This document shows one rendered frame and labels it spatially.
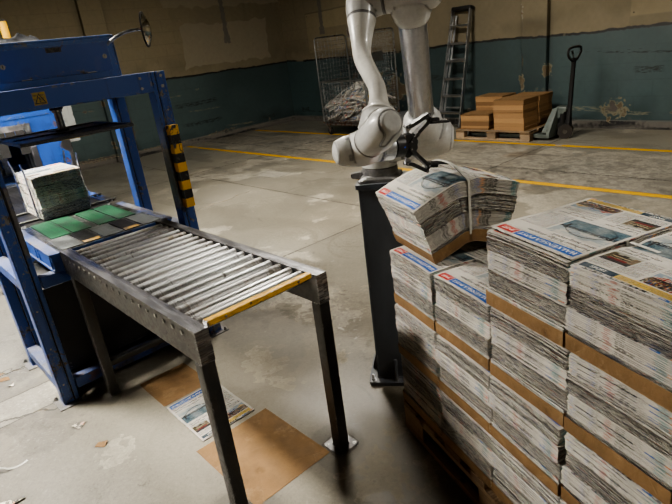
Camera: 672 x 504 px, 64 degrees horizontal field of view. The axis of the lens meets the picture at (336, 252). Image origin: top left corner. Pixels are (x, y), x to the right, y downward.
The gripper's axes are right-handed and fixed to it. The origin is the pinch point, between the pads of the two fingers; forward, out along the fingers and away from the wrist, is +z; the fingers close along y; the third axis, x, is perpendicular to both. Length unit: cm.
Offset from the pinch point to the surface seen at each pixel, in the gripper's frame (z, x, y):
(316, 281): -46, -11, 48
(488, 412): -12, 47, 77
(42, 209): -149, -194, 50
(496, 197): 12.3, 14.5, 18.6
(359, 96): 304, -707, 36
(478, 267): -1.4, 24.5, 38.4
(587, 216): 6, 58, 13
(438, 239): -10.1, 13.6, 30.4
